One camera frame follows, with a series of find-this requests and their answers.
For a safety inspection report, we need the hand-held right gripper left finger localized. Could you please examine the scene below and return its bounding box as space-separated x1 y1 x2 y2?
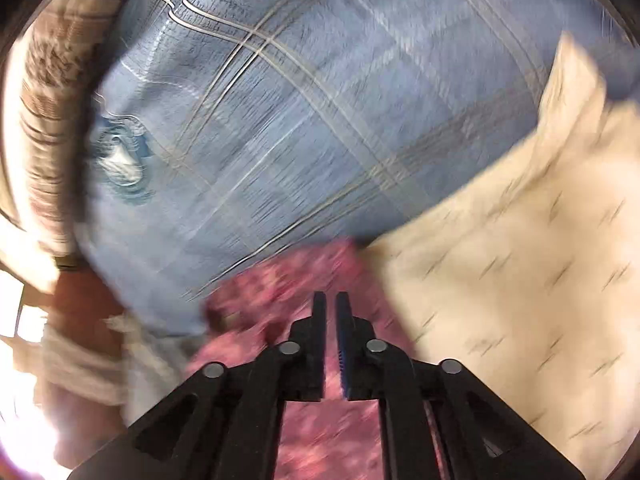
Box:
67 291 327 480

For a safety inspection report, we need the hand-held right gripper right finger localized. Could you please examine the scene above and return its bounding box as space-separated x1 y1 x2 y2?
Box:
335 291 587 480

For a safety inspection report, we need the pink floral small garment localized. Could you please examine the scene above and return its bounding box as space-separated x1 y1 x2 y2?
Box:
187 239 446 480

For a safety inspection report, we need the blue plaid bedsheet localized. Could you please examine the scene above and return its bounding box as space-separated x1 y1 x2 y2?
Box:
80 0 636 338

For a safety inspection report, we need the white cloth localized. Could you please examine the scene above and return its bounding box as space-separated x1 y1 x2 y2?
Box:
40 310 191 426

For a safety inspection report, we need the beige brown patterned blanket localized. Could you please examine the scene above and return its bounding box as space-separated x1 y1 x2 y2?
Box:
12 0 146 258

